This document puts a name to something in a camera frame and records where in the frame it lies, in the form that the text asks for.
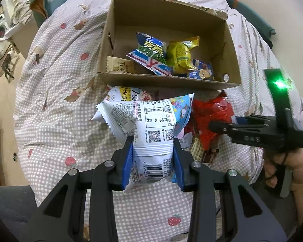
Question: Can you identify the red snack bag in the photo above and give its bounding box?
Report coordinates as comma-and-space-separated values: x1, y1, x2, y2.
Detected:
184, 92, 234, 151

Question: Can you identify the light blue white snack bag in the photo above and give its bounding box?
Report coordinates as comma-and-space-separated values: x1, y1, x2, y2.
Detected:
92, 93, 194, 191

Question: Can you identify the union jack snack bag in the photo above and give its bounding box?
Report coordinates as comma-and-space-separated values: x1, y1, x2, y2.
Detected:
126, 32, 172, 76

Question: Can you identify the white yellow snack bag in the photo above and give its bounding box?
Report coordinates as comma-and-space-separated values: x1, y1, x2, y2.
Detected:
103, 86, 153, 102

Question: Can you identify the tan long snack bar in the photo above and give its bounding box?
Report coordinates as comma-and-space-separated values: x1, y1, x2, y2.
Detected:
190, 136, 219, 166

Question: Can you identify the person's right hand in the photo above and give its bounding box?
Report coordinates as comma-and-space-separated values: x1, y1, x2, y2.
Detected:
264, 148, 303, 226

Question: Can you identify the pink flat snack packet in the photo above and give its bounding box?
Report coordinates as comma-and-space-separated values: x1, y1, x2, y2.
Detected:
177, 129, 193, 150

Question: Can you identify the blue cartoon snack bag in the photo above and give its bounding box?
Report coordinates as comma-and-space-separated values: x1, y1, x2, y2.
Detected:
187, 59, 215, 80

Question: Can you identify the brown cardboard box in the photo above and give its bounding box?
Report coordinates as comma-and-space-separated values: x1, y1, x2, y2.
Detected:
97, 0, 241, 90

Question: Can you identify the tan brown snack packet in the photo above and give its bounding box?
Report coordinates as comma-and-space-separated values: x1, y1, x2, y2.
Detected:
106, 56, 152, 74

